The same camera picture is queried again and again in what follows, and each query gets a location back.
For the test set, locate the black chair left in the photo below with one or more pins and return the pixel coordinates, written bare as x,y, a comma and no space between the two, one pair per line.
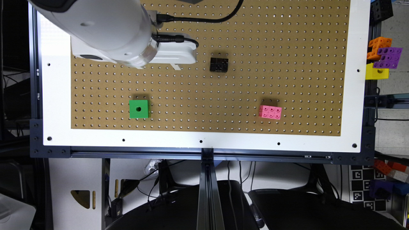
178,211

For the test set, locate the white cabinet panel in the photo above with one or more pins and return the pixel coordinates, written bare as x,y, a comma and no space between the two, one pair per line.
77,194

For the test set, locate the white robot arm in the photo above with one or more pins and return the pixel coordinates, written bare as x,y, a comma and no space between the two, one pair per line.
121,32

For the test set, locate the black chair right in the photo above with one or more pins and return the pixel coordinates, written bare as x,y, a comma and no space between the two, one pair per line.
290,209

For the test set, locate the brown pegboard with white frame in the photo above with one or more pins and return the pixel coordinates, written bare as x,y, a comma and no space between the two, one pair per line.
288,54

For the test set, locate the black chair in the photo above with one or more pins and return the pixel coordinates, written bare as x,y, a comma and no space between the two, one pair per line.
290,209
178,211

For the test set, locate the red orange block on floor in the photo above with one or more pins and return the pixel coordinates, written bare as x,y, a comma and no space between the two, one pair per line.
392,169

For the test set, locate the black aluminium table frame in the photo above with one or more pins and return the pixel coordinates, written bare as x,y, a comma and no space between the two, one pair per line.
52,136

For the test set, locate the black block at corner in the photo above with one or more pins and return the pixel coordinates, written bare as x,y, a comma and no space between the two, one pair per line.
380,10

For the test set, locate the yellow block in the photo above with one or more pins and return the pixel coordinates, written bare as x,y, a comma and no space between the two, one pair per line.
376,73

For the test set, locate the dark purple block on floor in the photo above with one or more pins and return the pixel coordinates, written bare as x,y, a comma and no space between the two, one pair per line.
380,189

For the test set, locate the fiducial marker sheet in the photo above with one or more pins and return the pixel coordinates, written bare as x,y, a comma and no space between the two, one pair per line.
359,182

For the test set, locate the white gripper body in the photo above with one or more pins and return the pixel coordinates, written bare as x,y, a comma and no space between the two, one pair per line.
171,53

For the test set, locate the green block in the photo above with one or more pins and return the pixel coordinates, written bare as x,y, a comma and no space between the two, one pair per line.
139,109

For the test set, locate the pink block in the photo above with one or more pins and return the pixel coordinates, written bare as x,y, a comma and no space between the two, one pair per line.
269,112

